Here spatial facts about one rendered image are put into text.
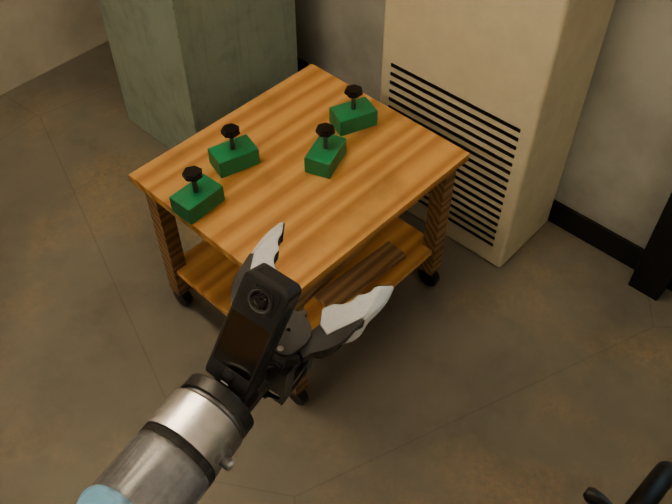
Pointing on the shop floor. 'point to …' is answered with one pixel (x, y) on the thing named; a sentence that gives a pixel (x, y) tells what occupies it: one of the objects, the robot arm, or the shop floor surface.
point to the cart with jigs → (303, 195)
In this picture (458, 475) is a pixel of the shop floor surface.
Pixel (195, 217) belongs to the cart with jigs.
